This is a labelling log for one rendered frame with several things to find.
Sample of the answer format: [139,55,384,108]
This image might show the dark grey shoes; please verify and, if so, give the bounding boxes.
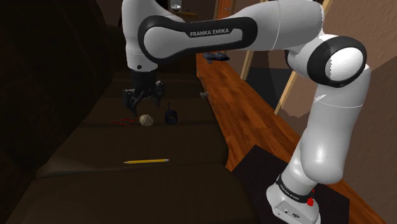
[203,52,230,65]

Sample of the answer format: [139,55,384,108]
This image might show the black robot stand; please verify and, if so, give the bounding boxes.
[231,144,351,224]

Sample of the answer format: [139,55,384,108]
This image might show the red string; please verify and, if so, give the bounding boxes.
[110,118,136,127]

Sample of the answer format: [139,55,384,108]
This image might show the dark blue round object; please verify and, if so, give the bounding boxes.
[164,103,179,125]

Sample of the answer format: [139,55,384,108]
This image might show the yellow pencil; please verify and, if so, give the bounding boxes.
[123,158,171,165]

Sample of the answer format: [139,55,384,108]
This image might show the beige ball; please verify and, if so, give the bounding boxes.
[139,114,155,127]

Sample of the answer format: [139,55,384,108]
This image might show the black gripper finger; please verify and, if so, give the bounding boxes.
[145,80,165,108]
[123,88,144,117]

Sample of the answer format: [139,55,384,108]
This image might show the wooden door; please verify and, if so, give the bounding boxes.
[214,0,237,20]

